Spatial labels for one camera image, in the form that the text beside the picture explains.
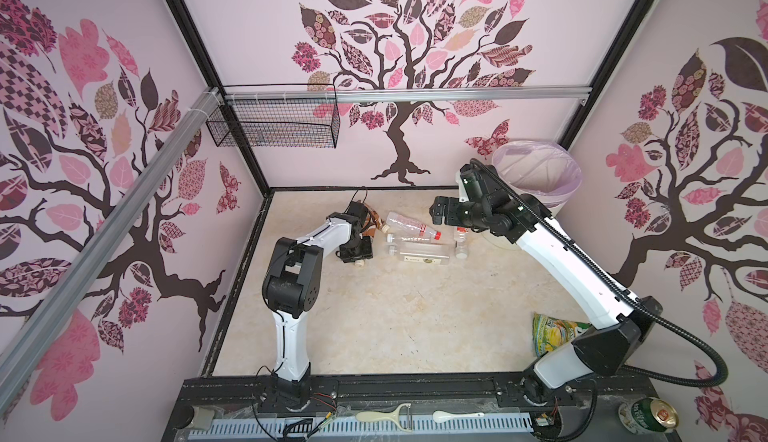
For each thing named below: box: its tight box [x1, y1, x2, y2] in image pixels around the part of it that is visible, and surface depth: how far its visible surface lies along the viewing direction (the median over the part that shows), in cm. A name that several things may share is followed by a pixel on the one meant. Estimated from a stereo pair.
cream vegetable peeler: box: [355, 403, 413, 432], surface depth 72 cm
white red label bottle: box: [454, 226, 469, 261], surface depth 102 cm
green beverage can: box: [618, 397, 679, 434], surface depth 64 cm
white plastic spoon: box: [432, 410, 485, 423], surface depth 72 cm
